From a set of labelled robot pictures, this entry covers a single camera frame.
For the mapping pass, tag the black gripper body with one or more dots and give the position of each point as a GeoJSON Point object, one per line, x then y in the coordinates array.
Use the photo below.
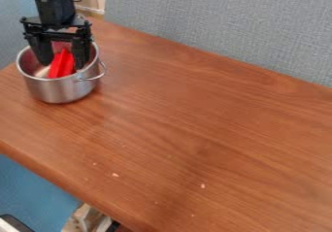
{"type": "Point", "coordinates": [57, 15]}

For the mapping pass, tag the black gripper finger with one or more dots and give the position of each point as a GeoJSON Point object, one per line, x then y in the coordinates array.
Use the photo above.
{"type": "Point", "coordinates": [42, 48]}
{"type": "Point", "coordinates": [81, 47]}

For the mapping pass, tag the red plastic block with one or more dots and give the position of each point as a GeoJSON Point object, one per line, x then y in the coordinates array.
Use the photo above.
{"type": "Point", "coordinates": [62, 65]}

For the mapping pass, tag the metal pot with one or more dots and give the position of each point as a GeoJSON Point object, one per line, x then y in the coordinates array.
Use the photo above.
{"type": "Point", "coordinates": [65, 89]}

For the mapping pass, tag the white table leg frame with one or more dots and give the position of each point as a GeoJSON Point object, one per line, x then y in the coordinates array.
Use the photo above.
{"type": "Point", "coordinates": [87, 220]}

